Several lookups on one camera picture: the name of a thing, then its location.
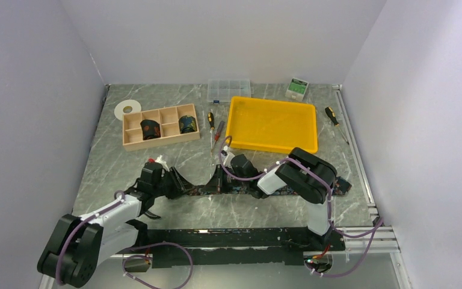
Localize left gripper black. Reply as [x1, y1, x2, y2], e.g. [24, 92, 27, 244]
[152, 166, 195, 199]

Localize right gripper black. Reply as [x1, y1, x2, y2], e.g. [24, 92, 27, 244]
[203, 164, 248, 193]

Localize navy floral necktie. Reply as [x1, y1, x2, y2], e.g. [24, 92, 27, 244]
[183, 177, 353, 197]

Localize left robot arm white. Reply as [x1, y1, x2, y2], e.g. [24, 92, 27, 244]
[37, 161, 174, 288]

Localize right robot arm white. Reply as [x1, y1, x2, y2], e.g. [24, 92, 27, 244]
[186, 147, 337, 250]

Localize white tape roll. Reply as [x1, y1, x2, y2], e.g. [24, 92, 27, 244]
[114, 99, 141, 120]

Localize small black curved piece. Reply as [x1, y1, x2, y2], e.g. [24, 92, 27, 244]
[144, 211, 161, 220]

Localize blue rolled tie yellow flowers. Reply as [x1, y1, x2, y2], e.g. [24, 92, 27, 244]
[179, 115, 197, 134]

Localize dark rolled tie orange pattern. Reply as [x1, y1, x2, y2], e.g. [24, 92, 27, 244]
[140, 119, 161, 140]

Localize wooden compartment organizer box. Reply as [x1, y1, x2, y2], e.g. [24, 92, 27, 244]
[122, 104, 202, 151]

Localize yellow plastic tray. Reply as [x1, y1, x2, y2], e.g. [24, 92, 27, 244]
[225, 96, 318, 154]

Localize clear plastic parts box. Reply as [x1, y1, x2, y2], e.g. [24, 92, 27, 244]
[207, 79, 251, 104]

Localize green white small box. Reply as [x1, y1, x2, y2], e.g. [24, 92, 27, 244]
[285, 78, 309, 102]

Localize black yellow screwdriver right side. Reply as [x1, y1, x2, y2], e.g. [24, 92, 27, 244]
[324, 107, 350, 145]

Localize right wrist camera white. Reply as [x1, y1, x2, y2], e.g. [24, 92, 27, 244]
[221, 145, 235, 167]

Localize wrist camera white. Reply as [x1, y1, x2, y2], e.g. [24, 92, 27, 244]
[221, 145, 235, 167]
[147, 155, 169, 170]

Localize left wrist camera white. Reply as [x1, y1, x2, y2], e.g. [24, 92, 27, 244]
[147, 155, 169, 170]

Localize blue red handled screwdriver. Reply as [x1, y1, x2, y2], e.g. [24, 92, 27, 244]
[211, 120, 225, 150]

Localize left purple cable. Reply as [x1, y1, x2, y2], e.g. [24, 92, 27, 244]
[55, 190, 194, 289]

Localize black yellow handled screwdriver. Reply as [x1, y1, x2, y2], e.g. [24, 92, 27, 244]
[208, 111, 215, 149]

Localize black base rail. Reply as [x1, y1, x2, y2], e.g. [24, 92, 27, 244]
[124, 227, 345, 269]

